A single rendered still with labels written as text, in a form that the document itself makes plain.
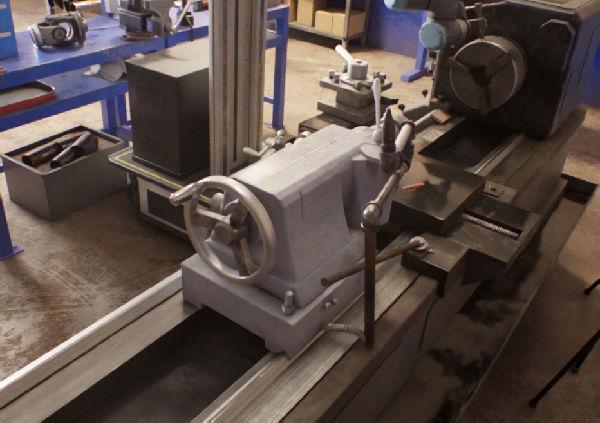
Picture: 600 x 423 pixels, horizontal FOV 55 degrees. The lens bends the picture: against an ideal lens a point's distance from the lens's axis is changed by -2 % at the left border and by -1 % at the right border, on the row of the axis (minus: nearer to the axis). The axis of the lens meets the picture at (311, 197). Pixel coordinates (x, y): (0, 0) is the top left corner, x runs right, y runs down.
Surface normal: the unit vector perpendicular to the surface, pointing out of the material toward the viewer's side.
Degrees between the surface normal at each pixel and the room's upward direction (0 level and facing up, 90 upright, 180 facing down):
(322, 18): 90
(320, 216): 76
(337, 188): 81
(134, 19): 90
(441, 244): 0
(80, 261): 0
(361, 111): 0
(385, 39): 90
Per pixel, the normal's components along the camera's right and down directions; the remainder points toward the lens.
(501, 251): 0.07, -0.86
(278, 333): -0.58, 0.37
